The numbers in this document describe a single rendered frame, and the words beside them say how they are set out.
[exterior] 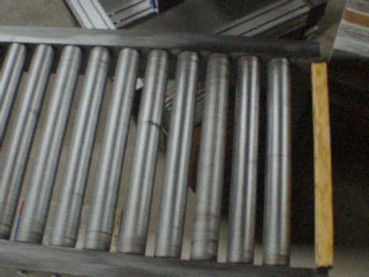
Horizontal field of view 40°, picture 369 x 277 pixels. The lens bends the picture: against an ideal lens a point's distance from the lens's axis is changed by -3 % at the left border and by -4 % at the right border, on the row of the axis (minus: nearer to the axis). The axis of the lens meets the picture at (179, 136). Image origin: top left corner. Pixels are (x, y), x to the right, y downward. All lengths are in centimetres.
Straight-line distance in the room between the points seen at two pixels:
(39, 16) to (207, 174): 154
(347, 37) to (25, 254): 104
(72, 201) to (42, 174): 8
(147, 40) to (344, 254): 103
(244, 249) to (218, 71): 38
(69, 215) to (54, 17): 148
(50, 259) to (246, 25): 124
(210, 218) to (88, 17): 124
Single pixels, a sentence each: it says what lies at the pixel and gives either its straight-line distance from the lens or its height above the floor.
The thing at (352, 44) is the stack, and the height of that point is 52.
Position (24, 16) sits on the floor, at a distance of 241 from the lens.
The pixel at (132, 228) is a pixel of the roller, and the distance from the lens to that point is 95.
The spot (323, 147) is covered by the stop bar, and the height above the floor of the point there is 82.
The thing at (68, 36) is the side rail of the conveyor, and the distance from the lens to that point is 120.
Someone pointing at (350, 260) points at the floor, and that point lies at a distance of 183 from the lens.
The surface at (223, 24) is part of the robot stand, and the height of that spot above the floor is 21.
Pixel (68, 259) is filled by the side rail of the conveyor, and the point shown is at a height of 80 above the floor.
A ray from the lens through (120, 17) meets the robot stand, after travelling 198.
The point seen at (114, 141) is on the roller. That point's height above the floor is 80.
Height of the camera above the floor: 170
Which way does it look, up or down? 61 degrees down
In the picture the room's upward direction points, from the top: 4 degrees counter-clockwise
